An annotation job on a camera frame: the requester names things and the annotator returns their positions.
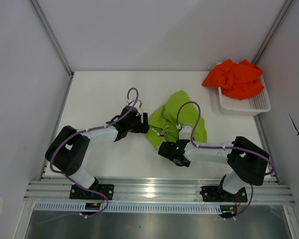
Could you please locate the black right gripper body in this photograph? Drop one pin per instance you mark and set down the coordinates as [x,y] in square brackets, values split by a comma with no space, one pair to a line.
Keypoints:
[178,164]

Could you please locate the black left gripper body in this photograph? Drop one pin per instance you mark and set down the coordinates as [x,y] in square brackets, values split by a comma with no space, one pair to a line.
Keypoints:
[135,126]

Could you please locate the lime green shorts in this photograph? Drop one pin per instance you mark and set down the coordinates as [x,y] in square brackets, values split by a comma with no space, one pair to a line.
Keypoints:
[163,121]

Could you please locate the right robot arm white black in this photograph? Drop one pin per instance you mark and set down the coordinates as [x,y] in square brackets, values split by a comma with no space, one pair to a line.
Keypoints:
[247,161]

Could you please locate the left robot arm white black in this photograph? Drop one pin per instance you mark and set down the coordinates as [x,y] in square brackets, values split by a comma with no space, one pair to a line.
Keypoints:
[68,150]

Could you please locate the orange shorts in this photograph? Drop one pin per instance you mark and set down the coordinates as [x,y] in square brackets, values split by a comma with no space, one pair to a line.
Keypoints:
[236,80]

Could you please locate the white plastic perforated basket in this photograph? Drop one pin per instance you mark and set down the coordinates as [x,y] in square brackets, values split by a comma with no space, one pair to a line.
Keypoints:
[260,103]

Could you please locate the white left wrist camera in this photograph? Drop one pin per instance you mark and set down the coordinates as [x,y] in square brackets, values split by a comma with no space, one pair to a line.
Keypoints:
[137,104]

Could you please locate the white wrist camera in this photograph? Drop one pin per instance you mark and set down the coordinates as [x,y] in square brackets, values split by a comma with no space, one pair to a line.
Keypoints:
[184,132]
[137,104]

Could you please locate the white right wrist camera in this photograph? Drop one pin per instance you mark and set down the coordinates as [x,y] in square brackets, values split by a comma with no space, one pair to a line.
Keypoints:
[184,132]

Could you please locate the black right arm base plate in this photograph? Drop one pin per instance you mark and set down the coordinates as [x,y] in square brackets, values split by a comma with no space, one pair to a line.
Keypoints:
[215,194]

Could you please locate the aluminium frame rail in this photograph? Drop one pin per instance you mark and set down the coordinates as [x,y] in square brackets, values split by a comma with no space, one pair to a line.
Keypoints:
[153,190]

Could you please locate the white slotted cable duct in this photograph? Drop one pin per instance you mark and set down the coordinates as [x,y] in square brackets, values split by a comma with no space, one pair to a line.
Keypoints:
[129,208]

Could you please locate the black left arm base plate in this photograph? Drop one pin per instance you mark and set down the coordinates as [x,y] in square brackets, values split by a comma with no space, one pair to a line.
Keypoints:
[97,191]

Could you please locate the left corner aluminium post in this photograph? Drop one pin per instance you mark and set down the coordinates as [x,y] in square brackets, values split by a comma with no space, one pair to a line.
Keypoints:
[50,35]

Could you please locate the corner aluminium post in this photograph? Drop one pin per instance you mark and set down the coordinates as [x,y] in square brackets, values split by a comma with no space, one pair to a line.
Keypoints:
[278,22]
[50,35]

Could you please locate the right corner aluminium post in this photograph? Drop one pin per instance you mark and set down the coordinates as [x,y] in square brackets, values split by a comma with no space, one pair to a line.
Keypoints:
[278,22]

